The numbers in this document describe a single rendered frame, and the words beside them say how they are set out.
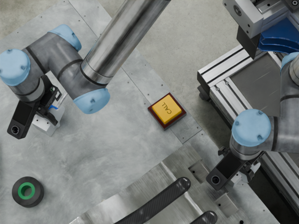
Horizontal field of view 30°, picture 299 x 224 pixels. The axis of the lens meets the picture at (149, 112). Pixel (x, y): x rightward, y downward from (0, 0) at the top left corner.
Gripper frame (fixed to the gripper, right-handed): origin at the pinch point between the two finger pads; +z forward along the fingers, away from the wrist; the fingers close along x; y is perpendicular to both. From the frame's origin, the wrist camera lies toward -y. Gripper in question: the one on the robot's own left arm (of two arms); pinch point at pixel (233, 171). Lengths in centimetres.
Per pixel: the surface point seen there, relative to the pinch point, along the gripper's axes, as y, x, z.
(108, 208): -29.9, 15.5, -6.7
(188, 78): 38, 52, 85
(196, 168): -6.3, 7.3, -1.7
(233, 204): -6.8, -5.9, -1.8
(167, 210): -19.7, 4.8, -3.8
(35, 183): -39, 36, 1
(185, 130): 0.7, 18.0, 4.6
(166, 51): 40, 68, 85
